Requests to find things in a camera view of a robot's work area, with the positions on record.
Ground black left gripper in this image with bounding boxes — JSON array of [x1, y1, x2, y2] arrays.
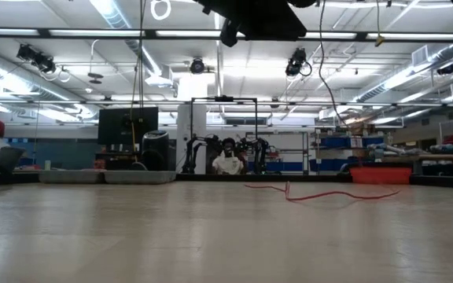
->
[[194, 0, 308, 48]]

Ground red wire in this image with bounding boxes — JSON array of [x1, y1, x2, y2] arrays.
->
[[244, 0, 401, 203]]

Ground yellow hanging tag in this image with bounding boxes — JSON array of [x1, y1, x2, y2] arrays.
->
[[374, 0, 385, 48]]

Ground blue storage bins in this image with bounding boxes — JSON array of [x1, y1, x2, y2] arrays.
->
[[320, 136, 385, 149]]

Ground wooden workbench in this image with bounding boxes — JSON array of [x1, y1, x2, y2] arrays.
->
[[383, 153, 453, 176]]

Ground black tower fan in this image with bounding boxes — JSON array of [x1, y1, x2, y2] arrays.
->
[[142, 130, 170, 172]]

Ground black monitor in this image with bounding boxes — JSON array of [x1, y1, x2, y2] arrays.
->
[[98, 106, 160, 145]]

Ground red plastic bin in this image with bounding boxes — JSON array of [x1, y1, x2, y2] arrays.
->
[[350, 167, 413, 185]]

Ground grey open tool case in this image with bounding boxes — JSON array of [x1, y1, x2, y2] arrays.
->
[[37, 168, 177, 185]]

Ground black ceiling camera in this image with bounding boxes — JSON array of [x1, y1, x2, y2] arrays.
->
[[16, 43, 57, 75], [285, 47, 313, 78]]

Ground black metal frame stand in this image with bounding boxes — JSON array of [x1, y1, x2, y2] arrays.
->
[[190, 96, 259, 174]]

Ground black overhead camera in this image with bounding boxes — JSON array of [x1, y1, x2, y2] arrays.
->
[[189, 57, 207, 75]]

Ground silver air duct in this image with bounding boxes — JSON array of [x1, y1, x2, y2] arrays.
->
[[354, 41, 453, 104]]

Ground white ring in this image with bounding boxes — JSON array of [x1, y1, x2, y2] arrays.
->
[[150, 0, 171, 20]]

